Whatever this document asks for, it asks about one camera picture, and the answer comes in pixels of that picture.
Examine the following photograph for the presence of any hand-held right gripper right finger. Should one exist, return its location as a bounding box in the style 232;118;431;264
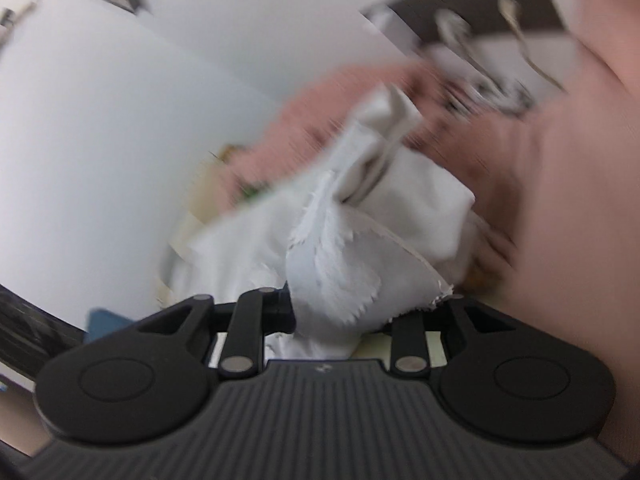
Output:
380;295;517;374

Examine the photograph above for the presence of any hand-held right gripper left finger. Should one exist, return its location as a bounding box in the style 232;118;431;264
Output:
135;287;297;379

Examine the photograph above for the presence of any white garment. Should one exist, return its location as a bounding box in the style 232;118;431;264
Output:
160;82;478;361

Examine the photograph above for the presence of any blue folding chair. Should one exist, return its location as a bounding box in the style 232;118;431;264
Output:
89;309;138;338

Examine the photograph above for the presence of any pink cloth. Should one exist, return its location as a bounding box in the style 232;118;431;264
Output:
220;0;640;463

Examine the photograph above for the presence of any dark curtain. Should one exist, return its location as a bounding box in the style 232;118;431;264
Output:
0;284;90;378

